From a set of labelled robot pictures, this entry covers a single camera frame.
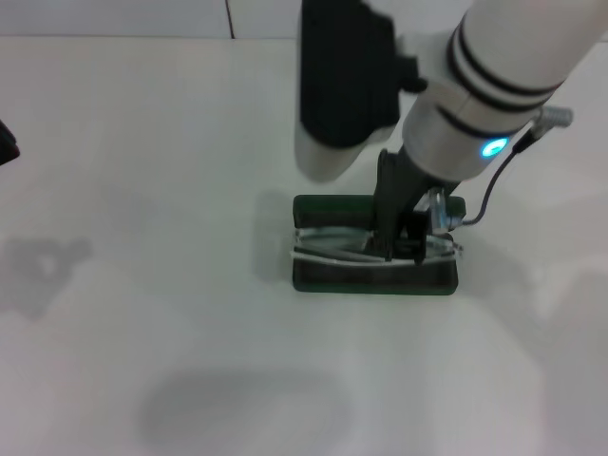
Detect green glasses case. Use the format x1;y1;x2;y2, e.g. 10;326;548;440
290;193;467;296

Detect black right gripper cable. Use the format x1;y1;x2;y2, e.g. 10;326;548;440
427;106;575;235

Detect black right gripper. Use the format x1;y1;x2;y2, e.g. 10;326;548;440
372;149;457;265

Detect clear white glasses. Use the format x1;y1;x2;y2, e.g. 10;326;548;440
288;226;466;266

